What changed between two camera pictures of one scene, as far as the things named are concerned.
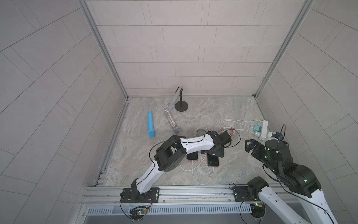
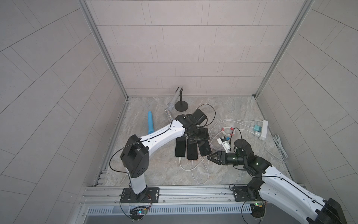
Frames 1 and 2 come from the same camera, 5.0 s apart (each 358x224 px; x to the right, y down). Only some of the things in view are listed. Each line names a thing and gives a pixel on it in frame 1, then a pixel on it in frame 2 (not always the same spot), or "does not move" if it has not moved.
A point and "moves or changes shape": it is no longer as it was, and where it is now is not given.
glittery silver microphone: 175,129 does not move
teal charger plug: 257,128 does not move
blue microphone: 151,133 does not move
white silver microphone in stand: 171,105 does not move
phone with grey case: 192,156 moves or changes shape
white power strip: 264,131 does not move
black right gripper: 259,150 to 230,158
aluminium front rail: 174,200 does not move
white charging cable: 202,167 to 192,161
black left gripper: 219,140 to 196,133
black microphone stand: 181,106 does not move
